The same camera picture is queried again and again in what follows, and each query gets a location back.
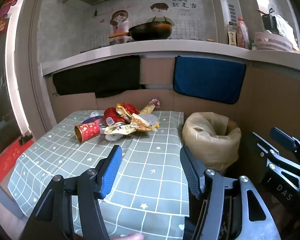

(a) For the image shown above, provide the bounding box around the white and blue wrapper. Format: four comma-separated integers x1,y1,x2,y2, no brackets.
105,133,124,142

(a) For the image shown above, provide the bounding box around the white gold printed wrapper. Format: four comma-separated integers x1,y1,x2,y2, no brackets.
100,124,132,135

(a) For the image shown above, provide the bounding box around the pink orange snack packet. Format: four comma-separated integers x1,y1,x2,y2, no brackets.
139,98,161,114

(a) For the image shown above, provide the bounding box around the black utensil holder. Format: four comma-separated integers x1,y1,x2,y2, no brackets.
256,4,278,30

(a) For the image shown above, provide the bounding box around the red floor mat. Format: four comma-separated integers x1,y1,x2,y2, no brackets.
0,140,35,183

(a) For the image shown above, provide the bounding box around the black wok with wooden handle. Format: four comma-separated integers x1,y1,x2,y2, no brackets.
109,21,173,41

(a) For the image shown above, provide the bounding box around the grey kitchen countertop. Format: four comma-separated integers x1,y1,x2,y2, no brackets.
41,39,300,77

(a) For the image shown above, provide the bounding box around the person's left hand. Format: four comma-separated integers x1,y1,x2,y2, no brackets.
115,232,144,240

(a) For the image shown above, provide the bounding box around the cartoon wall sticker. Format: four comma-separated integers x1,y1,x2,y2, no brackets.
109,0,203,43

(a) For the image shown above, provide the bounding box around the pink plastic basket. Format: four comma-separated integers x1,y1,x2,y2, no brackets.
254,32,297,53

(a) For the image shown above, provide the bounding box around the red gold wrapper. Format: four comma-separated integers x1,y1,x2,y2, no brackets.
116,102,139,116

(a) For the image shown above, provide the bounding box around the red soda can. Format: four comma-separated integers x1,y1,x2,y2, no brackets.
104,107,127,127

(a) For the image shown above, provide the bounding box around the white hanging cloth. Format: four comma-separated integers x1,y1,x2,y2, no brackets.
275,14,297,46

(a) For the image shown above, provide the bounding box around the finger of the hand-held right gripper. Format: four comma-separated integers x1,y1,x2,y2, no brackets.
241,131,300,180
269,127,300,167

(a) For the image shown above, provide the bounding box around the sauce bottle with yellow label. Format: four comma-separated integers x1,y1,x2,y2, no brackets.
226,21,238,46

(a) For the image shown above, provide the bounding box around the brown cardboard panel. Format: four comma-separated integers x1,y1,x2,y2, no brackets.
46,55,300,180

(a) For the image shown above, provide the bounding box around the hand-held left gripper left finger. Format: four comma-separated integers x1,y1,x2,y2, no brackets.
25,145,122,240

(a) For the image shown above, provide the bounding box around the small black object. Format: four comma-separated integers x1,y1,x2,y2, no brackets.
19,135,33,146

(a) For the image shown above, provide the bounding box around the black cloth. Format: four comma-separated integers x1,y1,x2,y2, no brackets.
52,55,142,99

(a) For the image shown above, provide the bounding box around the glass door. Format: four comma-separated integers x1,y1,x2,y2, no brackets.
0,37,23,155

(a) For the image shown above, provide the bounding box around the red patterned paper cup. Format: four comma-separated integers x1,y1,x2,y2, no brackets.
74,122,101,143

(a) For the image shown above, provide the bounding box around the gold snack wrapper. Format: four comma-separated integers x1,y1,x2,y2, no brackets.
126,114,160,132

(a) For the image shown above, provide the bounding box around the red festive window sticker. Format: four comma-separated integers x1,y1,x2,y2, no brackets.
0,0,23,40

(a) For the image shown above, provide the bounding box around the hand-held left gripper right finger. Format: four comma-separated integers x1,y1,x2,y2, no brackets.
179,145,282,240

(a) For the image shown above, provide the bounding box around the grey checked tablecloth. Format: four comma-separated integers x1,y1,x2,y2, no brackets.
7,110,190,240

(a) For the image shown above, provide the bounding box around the blue towel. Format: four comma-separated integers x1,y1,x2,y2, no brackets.
173,56,247,105

